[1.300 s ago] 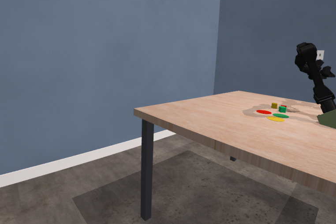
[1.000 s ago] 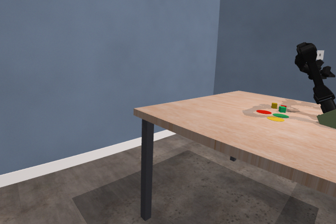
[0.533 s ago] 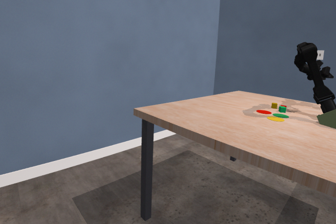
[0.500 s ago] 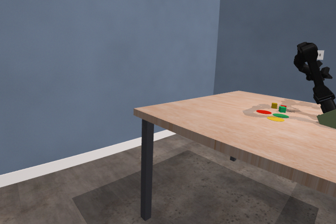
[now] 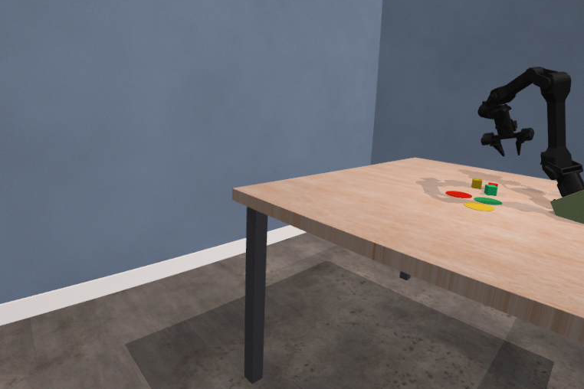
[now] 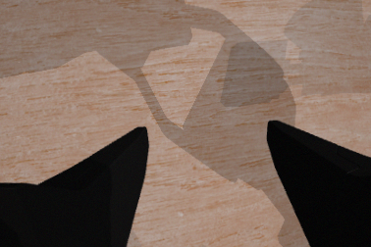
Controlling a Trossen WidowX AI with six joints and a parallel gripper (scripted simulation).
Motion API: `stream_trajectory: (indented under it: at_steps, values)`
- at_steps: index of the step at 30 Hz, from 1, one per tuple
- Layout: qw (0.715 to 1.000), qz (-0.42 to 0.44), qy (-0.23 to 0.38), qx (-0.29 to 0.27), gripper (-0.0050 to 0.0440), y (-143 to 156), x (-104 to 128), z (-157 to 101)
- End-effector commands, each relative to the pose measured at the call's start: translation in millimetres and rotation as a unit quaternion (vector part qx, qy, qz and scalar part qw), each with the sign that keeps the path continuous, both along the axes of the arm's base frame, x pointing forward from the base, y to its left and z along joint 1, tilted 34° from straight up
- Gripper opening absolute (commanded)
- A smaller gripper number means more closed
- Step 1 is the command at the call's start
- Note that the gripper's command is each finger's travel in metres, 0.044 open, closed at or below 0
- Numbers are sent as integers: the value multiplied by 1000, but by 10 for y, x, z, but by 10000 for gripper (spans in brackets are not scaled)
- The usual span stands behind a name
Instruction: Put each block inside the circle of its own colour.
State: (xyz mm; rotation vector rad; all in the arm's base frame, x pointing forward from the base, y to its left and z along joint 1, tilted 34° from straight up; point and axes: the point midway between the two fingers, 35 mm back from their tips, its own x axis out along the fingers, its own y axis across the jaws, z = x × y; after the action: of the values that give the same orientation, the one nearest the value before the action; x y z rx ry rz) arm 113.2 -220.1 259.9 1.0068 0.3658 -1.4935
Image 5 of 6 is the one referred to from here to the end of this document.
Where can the green circle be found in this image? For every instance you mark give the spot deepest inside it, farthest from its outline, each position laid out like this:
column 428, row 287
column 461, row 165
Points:
column 488, row 201

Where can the yellow circle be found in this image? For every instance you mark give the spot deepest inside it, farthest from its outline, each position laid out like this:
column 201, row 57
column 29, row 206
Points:
column 478, row 206

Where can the red circle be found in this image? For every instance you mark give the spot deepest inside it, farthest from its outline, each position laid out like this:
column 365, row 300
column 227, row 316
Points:
column 458, row 194

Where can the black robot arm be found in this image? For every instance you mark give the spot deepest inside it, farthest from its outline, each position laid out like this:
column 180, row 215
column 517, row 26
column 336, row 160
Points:
column 556, row 161

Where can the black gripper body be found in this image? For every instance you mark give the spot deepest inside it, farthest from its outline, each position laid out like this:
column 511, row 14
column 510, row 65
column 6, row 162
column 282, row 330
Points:
column 505, row 131

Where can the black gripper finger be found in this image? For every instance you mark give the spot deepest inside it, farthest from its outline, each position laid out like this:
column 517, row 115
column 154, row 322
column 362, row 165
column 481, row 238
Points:
column 498, row 147
column 518, row 145

